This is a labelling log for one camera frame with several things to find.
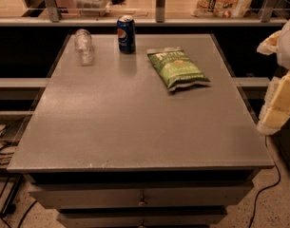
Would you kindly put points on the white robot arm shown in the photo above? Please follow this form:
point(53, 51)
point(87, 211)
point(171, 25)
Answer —
point(279, 43)

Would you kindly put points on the metal shelf rail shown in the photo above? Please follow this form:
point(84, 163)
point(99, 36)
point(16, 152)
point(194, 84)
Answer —
point(174, 13)

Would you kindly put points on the blue pepsi can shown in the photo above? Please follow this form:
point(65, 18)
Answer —
point(126, 34)

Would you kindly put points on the grey cabinet with drawers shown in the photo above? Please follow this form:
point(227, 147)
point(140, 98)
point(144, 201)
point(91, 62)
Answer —
point(109, 146)

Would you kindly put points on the clear plastic container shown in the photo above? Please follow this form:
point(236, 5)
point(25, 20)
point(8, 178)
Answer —
point(91, 8)

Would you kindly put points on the clear plastic water bottle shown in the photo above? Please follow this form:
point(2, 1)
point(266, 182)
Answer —
point(83, 47)

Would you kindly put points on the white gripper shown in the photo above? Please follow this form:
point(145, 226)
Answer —
point(288, 49)

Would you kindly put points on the colourful snack bag on shelf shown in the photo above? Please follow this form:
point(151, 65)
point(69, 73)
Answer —
point(221, 8)

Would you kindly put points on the green jalapeno chip bag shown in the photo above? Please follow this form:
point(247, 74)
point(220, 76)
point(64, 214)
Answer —
point(175, 68)

